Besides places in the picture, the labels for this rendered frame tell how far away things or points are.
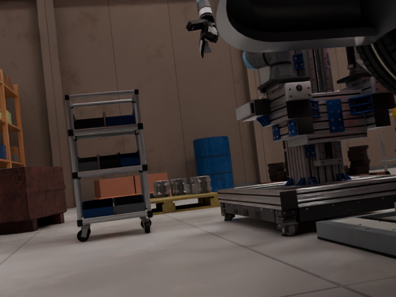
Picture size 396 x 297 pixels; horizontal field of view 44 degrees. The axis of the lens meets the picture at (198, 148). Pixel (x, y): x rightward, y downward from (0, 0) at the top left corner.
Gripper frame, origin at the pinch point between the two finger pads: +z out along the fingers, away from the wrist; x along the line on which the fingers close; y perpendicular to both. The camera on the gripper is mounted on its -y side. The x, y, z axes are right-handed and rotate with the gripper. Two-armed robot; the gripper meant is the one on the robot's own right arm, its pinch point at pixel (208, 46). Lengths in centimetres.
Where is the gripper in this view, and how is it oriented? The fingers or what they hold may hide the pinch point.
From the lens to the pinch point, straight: 228.2
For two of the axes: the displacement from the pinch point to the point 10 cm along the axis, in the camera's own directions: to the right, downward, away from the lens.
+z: 1.1, 8.1, -5.7
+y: 9.0, 1.6, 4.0
